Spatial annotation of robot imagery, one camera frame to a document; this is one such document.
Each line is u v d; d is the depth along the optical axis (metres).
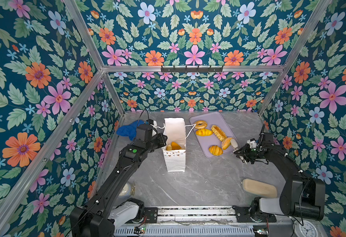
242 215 0.73
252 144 0.82
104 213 0.45
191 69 0.91
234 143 0.91
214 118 1.16
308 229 0.66
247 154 0.76
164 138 0.77
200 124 1.07
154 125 0.70
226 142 0.95
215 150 0.93
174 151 0.70
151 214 0.74
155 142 0.64
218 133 1.01
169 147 0.88
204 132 1.04
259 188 0.79
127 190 0.78
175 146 0.95
